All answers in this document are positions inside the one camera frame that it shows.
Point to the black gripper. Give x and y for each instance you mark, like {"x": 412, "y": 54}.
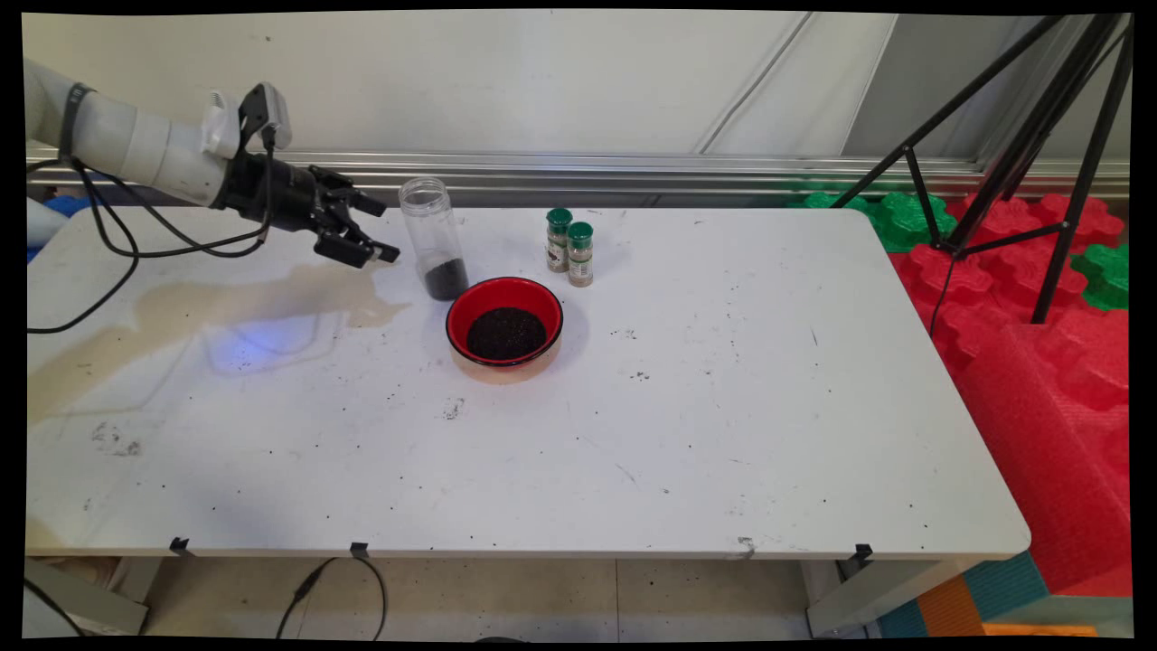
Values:
{"x": 280, "y": 194}

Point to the clear plastic jar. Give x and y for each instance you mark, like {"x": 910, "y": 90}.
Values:
{"x": 432, "y": 221}

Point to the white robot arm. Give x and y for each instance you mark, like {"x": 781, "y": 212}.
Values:
{"x": 136, "y": 140}

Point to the red bowl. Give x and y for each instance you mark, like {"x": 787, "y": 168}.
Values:
{"x": 468, "y": 303}

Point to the green-capped spice bottle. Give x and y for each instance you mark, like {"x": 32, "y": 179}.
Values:
{"x": 558, "y": 244}
{"x": 581, "y": 258}

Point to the blue foam piece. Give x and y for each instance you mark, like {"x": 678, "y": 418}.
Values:
{"x": 68, "y": 204}

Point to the grey table leg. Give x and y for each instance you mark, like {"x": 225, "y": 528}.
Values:
{"x": 81, "y": 597}
{"x": 868, "y": 597}

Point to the green foam puzzle piece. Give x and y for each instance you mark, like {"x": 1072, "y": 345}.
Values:
{"x": 904, "y": 221}
{"x": 1105, "y": 276}

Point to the red foam puzzle tiles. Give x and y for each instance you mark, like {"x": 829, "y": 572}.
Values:
{"x": 994, "y": 271}

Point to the black tripod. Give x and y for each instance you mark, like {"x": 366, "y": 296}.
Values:
{"x": 1030, "y": 136}

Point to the large red foam block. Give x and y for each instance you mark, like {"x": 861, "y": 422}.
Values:
{"x": 1058, "y": 434}

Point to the teal and orange foam mat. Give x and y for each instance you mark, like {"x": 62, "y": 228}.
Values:
{"x": 994, "y": 597}

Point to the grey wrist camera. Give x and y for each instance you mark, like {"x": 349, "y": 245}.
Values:
{"x": 276, "y": 113}

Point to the aluminium rail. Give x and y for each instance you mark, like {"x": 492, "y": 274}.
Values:
{"x": 633, "y": 167}

